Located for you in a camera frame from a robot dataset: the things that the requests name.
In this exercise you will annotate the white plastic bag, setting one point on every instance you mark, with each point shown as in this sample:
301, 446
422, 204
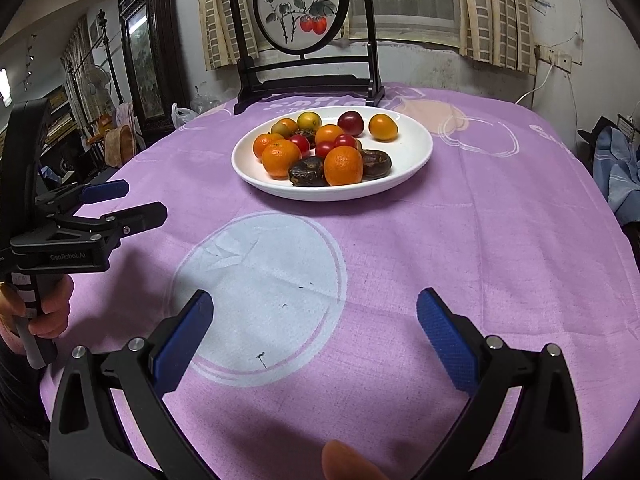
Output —
183, 115

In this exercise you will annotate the purple printed tablecloth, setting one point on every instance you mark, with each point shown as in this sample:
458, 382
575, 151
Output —
400, 270

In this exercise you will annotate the person's left hand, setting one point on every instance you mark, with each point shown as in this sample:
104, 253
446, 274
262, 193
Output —
57, 310

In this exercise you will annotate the yellow kumquat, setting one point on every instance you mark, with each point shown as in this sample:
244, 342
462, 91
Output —
308, 121
285, 126

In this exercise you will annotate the dark wooden cabinet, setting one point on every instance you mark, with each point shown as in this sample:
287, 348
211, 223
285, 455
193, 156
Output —
145, 60

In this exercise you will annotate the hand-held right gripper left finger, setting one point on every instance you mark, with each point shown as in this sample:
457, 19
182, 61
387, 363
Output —
180, 340

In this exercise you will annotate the beige checked curtain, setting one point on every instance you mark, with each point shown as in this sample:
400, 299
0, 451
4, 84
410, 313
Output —
490, 10
220, 15

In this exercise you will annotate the person's left forearm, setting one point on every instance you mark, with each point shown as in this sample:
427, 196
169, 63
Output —
15, 390

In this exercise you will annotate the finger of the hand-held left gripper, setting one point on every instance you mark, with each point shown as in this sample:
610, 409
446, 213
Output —
107, 190
145, 215

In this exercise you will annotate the orange mandarin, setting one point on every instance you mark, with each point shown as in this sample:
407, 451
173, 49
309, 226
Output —
264, 143
343, 166
281, 159

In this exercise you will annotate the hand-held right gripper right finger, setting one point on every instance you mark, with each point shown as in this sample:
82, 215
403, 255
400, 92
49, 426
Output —
445, 340

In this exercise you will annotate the blue cloth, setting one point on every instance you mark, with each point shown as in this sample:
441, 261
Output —
620, 175

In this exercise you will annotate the brown wicker basket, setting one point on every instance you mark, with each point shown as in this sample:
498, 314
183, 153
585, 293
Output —
120, 146

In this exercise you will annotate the white wall socket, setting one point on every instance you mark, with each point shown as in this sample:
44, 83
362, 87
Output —
559, 55

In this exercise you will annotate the person's right hand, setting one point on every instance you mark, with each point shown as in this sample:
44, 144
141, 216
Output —
355, 462

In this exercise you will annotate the white electric fan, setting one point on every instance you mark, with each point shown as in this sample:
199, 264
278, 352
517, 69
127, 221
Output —
95, 87

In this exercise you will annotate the black framed round painting screen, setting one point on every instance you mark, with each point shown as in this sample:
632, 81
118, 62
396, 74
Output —
300, 5

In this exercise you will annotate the dark red cherry tomato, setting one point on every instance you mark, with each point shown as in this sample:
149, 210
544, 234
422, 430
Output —
350, 123

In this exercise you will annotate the white round plate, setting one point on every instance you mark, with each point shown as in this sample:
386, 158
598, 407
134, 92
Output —
412, 152

